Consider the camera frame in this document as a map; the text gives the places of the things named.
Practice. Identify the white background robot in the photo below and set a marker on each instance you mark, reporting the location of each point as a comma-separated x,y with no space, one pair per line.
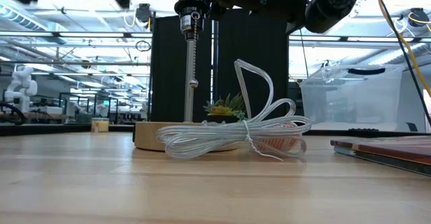
23,86

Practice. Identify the wooden base table lamp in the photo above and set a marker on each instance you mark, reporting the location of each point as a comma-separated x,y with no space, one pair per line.
148,136

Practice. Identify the black partition panel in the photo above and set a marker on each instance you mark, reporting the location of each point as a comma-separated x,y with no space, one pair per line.
171,82

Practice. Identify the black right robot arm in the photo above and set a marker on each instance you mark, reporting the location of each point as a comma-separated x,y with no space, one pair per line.
330,5

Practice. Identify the black aluminium table frame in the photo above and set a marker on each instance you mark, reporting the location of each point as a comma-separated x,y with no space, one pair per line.
50,129

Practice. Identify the succulent in black pot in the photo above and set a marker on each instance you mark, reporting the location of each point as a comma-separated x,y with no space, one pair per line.
225,109

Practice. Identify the clear plastic storage bin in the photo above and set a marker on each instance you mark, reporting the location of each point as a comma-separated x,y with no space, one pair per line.
353,99

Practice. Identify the Yosemite print notebook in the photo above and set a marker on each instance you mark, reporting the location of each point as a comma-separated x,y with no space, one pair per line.
397,151

